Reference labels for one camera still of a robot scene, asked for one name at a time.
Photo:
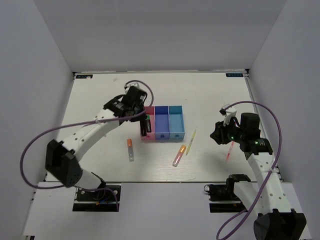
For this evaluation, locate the thin pink pen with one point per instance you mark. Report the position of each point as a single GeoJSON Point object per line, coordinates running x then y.
{"type": "Point", "coordinates": [230, 151]}

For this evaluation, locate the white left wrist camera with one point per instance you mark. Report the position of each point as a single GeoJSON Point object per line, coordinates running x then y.
{"type": "Point", "coordinates": [132, 84]}

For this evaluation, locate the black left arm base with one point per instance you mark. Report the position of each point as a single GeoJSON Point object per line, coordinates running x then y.
{"type": "Point", "coordinates": [101, 201]}

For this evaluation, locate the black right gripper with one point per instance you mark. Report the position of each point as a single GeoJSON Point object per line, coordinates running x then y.
{"type": "Point", "coordinates": [219, 134]}

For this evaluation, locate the green cap black highlighter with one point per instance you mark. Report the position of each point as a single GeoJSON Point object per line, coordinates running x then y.
{"type": "Point", "coordinates": [148, 124]}

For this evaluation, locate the dark blue storage bin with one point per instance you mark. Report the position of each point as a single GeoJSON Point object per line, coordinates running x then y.
{"type": "Point", "coordinates": [162, 126]}

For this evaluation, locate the orange cap white highlighter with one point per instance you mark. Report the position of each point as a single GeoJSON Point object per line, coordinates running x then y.
{"type": "Point", "coordinates": [130, 150]}

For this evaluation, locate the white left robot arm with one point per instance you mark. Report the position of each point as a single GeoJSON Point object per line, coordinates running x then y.
{"type": "Point", "coordinates": [63, 157]}

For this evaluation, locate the light blue storage bin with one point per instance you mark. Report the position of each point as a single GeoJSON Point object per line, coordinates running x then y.
{"type": "Point", "coordinates": [176, 122]}

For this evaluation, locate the orange cap pink highlighter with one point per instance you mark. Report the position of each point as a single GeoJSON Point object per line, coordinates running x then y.
{"type": "Point", "coordinates": [179, 156]}

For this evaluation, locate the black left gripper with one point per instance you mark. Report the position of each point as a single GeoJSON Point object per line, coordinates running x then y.
{"type": "Point", "coordinates": [143, 117]}

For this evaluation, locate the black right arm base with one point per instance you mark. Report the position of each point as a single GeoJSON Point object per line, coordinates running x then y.
{"type": "Point", "coordinates": [222, 198]}

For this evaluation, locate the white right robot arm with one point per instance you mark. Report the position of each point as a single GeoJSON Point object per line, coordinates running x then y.
{"type": "Point", "coordinates": [276, 219]}

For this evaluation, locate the blue label right corner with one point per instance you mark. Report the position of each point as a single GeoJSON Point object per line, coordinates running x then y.
{"type": "Point", "coordinates": [234, 75]}

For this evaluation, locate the purple cap black highlighter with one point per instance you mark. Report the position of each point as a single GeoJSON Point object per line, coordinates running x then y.
{"type": "Point", "coordinates": [143, 128]}

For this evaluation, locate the thin yellow pen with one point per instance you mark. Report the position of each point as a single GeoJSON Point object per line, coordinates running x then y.
{"type": "Point", "coordinates": [190, 142]}

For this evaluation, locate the pink storage bin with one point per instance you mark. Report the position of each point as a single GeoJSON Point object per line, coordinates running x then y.
{"type": "Point", "coordinates": [150, 136]}

